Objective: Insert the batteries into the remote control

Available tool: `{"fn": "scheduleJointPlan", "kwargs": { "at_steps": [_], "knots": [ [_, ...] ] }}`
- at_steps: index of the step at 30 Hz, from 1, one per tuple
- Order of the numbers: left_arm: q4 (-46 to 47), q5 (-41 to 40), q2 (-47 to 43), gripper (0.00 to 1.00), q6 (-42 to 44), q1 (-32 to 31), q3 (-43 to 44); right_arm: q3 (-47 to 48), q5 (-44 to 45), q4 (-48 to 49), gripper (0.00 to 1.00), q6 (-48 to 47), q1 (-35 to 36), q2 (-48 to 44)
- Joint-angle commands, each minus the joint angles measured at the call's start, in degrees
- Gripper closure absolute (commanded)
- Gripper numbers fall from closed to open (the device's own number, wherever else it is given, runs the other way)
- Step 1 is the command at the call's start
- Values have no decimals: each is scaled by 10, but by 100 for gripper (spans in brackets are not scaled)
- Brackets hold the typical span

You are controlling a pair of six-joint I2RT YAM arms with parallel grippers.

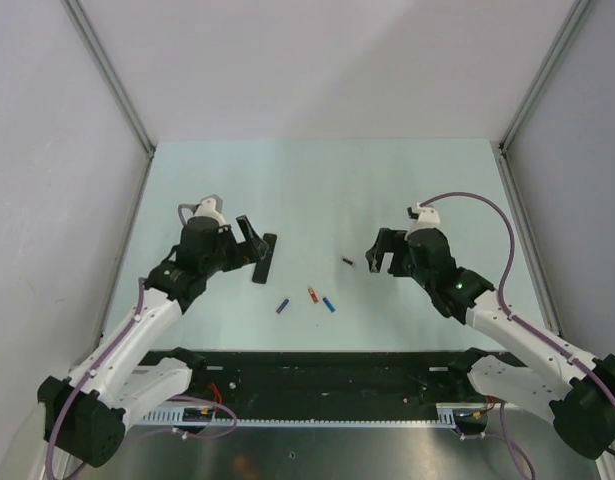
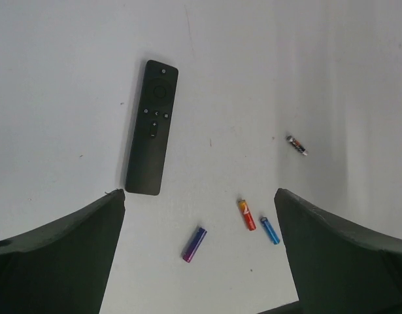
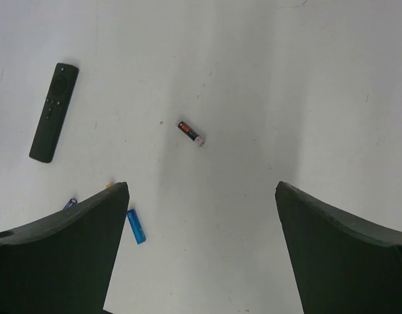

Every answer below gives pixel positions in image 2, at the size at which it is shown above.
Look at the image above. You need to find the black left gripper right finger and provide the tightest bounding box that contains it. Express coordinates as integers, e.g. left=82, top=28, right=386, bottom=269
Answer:
left=275, top=188, right=402, bottom=313

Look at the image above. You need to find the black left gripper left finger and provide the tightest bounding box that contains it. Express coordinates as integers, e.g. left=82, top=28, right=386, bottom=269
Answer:
left=0, top=189, right=126, bottom=313

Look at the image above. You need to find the black remote control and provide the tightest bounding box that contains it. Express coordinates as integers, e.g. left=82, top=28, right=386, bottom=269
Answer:
left=125, top=60, right=178, bottom=196

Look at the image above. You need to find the black silver battery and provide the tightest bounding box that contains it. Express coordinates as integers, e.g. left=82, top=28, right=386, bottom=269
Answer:
left=286, top=135, right=308, bottom=156

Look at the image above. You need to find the blue battery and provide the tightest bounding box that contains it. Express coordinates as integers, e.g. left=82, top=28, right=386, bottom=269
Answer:
left=260, top=217, right=280, bottom=245

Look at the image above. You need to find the orange red battery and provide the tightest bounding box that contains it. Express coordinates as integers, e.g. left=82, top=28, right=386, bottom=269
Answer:
left=237, top=200, right=256, bottom=231

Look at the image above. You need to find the purple battery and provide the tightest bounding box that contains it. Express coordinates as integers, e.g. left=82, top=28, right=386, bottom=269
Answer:
left=182, top=226, right=207, bottom=263

